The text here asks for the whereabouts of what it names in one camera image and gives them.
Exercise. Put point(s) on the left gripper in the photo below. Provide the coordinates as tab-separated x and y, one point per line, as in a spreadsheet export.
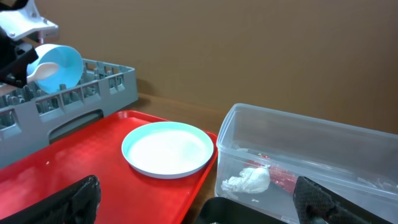
15	57

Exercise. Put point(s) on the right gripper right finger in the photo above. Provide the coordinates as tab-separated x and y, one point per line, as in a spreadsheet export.
316	204

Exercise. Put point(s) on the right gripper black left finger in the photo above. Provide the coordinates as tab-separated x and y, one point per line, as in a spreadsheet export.
76	204

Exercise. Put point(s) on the cream plastic spoon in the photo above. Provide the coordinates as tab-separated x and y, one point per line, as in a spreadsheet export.
43	71

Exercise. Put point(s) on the red snack wrapper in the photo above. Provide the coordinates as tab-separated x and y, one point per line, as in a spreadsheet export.
282	178

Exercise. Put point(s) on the light blue small bowl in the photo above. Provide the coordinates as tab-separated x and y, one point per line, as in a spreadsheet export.
70	65

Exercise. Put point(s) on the white napkin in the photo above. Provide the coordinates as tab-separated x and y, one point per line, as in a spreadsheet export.
251	180

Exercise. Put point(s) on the large light blue plate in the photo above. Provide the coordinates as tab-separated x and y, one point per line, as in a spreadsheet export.
167	149

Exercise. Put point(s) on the grey plastic dishwasher rack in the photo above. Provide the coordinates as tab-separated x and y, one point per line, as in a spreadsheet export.
31	118

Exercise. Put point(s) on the clear plastic waste bin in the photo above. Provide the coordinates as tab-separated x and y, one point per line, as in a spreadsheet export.
356	163

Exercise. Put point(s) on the red plastic serving tray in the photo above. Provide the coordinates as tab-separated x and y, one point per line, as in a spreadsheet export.
126	195

